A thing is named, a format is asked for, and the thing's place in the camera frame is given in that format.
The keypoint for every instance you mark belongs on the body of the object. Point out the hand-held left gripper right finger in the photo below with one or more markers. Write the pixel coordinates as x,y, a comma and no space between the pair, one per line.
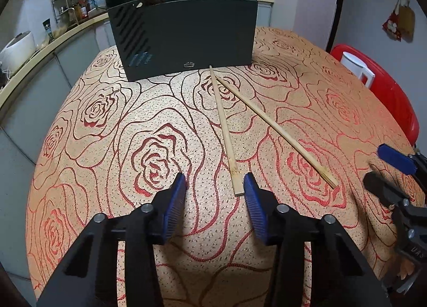
255,207

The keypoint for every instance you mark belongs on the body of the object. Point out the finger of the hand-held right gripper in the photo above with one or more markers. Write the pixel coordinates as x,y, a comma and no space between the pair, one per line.
383,187
397,159

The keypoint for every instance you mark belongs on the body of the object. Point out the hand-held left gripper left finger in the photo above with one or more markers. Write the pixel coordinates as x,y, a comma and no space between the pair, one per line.
173,207

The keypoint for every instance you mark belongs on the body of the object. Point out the light bamboo chopstick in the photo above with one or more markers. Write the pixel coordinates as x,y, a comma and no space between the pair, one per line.
227,133
283,133

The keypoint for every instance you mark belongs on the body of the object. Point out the dark green utensil holder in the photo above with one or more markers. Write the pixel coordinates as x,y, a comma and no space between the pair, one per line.
193,33

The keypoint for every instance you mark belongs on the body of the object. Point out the person's right hand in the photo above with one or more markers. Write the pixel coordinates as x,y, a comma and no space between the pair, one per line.
405,270

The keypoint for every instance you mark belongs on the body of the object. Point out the red plastic chair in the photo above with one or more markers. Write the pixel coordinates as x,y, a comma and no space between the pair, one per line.
393,100

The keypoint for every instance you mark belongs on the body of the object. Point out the rose-patterned tablecloth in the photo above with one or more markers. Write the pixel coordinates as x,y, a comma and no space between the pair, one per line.
150,120

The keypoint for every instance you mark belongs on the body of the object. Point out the white kettle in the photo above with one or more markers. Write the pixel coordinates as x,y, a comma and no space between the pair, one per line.
355,65

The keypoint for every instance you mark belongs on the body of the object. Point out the red hanging ornament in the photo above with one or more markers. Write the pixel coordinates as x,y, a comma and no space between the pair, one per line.
397,23

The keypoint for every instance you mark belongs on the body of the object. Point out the grey lower cabinets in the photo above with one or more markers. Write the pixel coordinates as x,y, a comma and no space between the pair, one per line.
20,146

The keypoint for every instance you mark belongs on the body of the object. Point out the beige kitchen countertop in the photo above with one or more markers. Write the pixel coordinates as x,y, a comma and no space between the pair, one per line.
33,66

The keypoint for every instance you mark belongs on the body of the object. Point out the dark snack packet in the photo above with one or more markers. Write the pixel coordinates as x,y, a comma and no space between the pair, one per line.
47,28

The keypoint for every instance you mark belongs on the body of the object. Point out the white rice cooker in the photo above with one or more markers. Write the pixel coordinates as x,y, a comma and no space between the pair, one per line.
18,51

